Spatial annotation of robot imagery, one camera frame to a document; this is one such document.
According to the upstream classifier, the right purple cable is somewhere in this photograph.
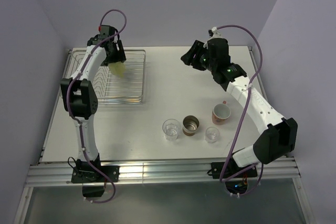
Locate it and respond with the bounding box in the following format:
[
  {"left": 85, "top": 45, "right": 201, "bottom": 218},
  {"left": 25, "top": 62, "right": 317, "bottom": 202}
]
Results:
[{"left": 215, "top": 24, "right": 264, "bottom": 197}]

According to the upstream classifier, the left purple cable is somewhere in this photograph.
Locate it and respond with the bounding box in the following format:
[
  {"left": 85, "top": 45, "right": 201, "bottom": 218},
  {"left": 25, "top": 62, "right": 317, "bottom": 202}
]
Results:
[{"left": 65, "top": 9, "right": 128, "bottom": 204}]

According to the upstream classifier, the pink patterned ceramic mug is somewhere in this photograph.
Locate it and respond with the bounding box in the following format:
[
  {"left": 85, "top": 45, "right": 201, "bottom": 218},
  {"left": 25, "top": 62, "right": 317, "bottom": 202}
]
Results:
[{"left": 212, "top": 101, "right": 231, "bottom": 125}]

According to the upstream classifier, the pale yellow plastic mug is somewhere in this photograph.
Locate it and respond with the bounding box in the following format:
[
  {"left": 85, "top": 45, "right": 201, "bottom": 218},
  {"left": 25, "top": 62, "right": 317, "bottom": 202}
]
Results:
[{"left": 108, "top": 61, "right": 125, "bottom": 78}]

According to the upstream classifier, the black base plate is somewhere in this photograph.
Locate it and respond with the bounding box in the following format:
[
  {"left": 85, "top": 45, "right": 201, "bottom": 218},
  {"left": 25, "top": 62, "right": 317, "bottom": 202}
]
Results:
[
  {"left": 209, "top": 161, "right": 258, "bottom": 180},
  {"left": 71, "top": 166, "right": 119, "bottom": 184}
]

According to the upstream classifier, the large clear plastic tumbler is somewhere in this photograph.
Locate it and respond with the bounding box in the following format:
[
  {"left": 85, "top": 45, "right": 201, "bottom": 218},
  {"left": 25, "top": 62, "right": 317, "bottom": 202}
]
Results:
[{"left": 162, "top": 119, "right": 181, "bottom": 141}]

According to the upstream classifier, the aluminium rail frame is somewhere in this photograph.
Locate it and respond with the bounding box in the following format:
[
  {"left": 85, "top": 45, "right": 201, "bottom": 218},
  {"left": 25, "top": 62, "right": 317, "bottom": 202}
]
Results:
[{"left": 26, "top": 46, "right": 301, "bottom": 187}]

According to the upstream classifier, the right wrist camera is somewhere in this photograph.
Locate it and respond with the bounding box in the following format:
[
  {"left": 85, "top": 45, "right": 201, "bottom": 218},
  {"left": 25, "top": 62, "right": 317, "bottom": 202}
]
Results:
[{"left": 208, "top": 27, "right": 223, "bottom": 39}]

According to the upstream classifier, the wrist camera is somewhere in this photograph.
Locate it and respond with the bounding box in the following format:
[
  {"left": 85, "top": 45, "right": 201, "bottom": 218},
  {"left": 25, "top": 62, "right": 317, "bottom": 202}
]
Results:
[
  {"left": 208, "top": 27, "right": 223, "bottom": 39},
  {"left": 99, "top": 25, "right": 116, "bottom": 37}
]

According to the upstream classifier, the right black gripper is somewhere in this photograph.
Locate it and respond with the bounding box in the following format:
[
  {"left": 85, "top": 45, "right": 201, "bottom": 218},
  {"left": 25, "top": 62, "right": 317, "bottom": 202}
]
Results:
[{"left": 181, "top": 40, "right": 216, "bottom": 72}]

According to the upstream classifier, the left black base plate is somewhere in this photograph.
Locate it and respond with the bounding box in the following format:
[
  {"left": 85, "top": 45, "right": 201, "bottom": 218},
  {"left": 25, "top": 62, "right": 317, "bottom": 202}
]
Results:
[{"left": 71, "top": 166, "right": 119, "bottom": 184}]

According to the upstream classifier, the small clear plastic glass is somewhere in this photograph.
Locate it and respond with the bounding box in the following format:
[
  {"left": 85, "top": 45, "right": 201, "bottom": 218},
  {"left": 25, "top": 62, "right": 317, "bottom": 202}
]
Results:
[{"left": 205, "top": 127, "right": 220, "bottom": 143}]

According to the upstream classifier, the brown metal-lined cup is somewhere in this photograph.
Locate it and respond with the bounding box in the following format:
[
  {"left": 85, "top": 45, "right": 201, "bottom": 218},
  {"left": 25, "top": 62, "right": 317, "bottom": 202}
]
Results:
[{"left": 182, "top": 115, "right": 200, "bottom": 136}]

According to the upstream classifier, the purple cable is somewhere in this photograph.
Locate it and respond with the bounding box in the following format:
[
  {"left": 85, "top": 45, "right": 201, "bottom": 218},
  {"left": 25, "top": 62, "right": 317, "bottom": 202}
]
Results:
[
  {"left": 65, "top": 9, "right": 128, "bottom": 204},
  {"left": 215, "top": 24, "right": 264, "bottom": 197}
]

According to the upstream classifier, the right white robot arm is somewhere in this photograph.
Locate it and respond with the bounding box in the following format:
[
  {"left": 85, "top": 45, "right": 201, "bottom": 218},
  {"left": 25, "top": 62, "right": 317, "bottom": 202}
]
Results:
[{"left": 181, "top": 38, "right": 298, "bottom": 177}]

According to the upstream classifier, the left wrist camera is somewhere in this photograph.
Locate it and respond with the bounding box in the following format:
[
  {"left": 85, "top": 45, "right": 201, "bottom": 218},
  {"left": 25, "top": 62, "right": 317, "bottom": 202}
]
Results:
[{"left": 99, "top": 25, "right": 116, "bottom": 37}]

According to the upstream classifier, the clear wire dish rack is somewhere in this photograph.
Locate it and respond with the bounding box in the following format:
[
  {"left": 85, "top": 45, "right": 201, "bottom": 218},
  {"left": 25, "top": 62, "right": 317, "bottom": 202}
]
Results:
[{"left": 69, "top": 49, "right": 146, "bottom": 106}]

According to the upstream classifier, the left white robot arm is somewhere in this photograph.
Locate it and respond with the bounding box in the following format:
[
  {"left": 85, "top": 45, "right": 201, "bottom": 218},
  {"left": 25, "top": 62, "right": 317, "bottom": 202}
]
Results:
[{"left": 60, "top": 34, "right": 126, "bottom": 183}]

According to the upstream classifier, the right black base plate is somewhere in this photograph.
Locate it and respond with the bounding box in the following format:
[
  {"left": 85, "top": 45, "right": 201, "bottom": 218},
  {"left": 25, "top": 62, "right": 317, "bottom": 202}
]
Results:
[{"left": 209, "top": 161, "right": 258, "bottom": 180}]

